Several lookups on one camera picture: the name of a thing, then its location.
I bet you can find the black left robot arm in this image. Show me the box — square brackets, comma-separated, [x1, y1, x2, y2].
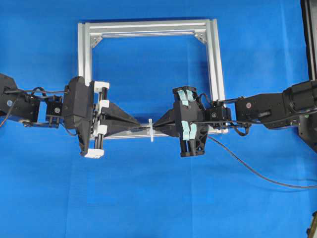
[0, 74, 141, 158]

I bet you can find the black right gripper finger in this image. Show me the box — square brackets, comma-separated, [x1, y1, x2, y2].
[154, 125, 180, 137]
[153, 109, 175, 126]

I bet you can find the black rail at right edge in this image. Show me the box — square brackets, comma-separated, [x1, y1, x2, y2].
[301, 0, 317, 81]

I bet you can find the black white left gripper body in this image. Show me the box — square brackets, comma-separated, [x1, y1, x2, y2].
[62, 76, 109, 158]

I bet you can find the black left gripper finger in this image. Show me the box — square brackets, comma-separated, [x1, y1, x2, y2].
[104, 124, 141, 138]
[101, 103, 140, 125]

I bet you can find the dark object bottom right corner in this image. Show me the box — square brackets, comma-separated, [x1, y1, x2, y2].
[306, 211, 317, 238]

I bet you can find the blue cloth mat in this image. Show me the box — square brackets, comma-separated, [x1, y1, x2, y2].
[0, 0, 317, 238]

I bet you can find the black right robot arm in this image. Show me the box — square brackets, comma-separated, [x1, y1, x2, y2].
[153, 81, 317, 157]

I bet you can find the white string loop holder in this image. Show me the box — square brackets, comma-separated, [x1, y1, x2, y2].
[148, 119, 154, 142]

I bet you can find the aluminium extrusion frame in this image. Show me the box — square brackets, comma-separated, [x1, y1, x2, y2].
[77, 17, 230, 142]

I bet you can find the black wire with metal plug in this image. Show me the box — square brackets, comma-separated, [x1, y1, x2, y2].
[135, 125, 317, 188]

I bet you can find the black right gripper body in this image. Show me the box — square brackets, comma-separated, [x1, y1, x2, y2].
[172, 86, 207, 157]

